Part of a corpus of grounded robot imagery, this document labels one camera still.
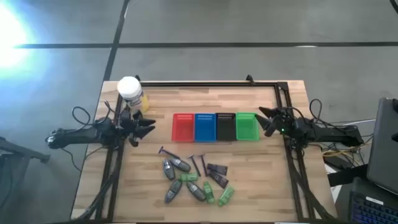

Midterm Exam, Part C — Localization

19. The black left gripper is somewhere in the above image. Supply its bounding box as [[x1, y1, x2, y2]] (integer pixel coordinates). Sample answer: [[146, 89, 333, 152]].
[[119, 107, 157, 148]]

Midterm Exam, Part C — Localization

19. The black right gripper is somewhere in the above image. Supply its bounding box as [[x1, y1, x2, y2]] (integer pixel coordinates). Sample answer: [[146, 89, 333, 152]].
[[254, 106, 298, 138]]

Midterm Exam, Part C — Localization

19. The black disposable razor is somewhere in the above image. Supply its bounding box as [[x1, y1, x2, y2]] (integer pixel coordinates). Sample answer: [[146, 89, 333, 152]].
[[157, 146, 182, 160]]

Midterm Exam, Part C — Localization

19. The blue disposable razor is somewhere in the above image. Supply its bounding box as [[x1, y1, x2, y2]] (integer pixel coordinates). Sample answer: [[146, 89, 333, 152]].
[[187, 154, 202, 177], [198, 153, 209, 177]]

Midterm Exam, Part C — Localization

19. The green plastic basket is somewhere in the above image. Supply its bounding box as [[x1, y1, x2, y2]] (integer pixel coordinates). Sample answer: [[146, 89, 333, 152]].
[[235, 111, 261, 142]]

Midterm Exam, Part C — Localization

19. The red plastic basket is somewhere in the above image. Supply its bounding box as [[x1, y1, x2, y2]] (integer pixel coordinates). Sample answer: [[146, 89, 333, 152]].
[[171, 113, 195, 142]]

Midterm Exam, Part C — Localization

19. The Lysol wipes canister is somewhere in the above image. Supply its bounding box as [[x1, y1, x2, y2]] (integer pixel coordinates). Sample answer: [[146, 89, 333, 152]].
[[117, 76, 150, 113]]

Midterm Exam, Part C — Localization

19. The black plastic basket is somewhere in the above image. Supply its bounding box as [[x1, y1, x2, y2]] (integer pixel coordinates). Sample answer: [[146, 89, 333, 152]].
[[215, 112, 237, 142]]

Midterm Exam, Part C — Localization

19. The blue plastic basket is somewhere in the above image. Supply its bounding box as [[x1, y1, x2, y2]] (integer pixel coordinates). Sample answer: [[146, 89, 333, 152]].
[[194, 113, 217, 142]]

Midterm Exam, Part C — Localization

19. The dark navy toiletry tube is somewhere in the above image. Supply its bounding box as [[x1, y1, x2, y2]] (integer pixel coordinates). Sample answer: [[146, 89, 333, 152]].
[[206, 163, 229, 176]]

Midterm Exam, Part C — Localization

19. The grey laptop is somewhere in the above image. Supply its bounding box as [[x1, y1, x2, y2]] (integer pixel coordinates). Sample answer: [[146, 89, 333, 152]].
[[366, 97, 398, 196]]

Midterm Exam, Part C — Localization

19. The black metal stand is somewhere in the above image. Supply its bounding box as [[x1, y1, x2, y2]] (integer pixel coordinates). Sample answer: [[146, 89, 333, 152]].
[[0, 136, 51, 164]]

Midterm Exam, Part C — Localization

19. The computer keyboard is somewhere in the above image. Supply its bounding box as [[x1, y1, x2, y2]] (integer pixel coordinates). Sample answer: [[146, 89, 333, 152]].
[[348, 190, 398, 224]]

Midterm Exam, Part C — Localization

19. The black aluminium table frame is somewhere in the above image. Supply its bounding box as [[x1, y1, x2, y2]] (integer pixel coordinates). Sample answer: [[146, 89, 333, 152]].
[[74, 74, 338, 223]]

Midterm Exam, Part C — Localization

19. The yellow cable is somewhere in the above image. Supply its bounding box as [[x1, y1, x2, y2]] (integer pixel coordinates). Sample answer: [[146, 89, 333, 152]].
[[322, 148, 368, 160]]

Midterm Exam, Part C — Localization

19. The white cable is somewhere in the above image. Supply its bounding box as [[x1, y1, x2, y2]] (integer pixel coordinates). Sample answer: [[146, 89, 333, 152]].
[[341, 118, 377, 126]]

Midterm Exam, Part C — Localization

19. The black strap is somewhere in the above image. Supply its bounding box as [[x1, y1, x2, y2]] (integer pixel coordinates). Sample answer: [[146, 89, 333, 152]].
[[326, 164, 370, 188]]

